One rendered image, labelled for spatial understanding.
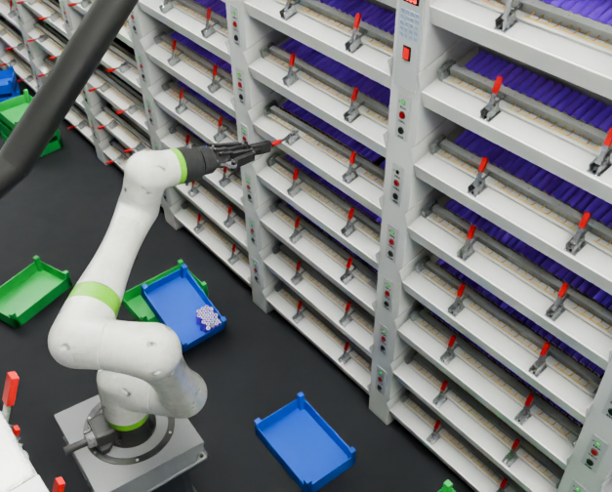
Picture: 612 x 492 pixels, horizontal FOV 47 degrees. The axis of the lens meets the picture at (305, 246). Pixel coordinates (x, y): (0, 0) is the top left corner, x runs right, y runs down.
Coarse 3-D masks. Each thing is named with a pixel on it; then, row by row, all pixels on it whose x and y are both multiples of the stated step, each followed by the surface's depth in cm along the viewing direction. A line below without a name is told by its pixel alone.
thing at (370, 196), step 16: (272, 96) 230; (256, 112) 229; (256, 128) 231; (272, 128) 226; (288, 144) 219; (304, 144) 218; (320, 144) 216; (304, 160) 216; (320, 160) 212; (320, 176) 214; (336, 176) 206; (352, 192) 202; (368, 192) 199; (368, 208) 201
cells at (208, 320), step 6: (198, 312) 277; (204, 312) 277; (210, 312) 277; (198, 318) 276; (204, 318) 276; (210, 318) 276; (216, 318) 276; (198, 324) 281; (204, 324) 275; (210, 324) 275; (216, 324) 275; (204, 330) 279; (210, 330) 276
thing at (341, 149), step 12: (276, 108) 228; (276, 120) 226; (288, 120) 224; (300, 120) 221; (312, 132) 217; (336, 144) 211; (336, 156) 210; (348, 156) 207; (360, 156) 205; (372, 168) 201; (384, 180) 199
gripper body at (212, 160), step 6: (204, 150) 181; (210, 150) 182; (204, 156) 180; (210, 156) 181; (216, 156) 185; (222, 156) 185; (228, 156) 186; (204, 162) 181; (210, 162) 181; (216, 162) 183; (222, 162) 183; (210, 168) 182; (216, 168) 184; (204, 174) 183
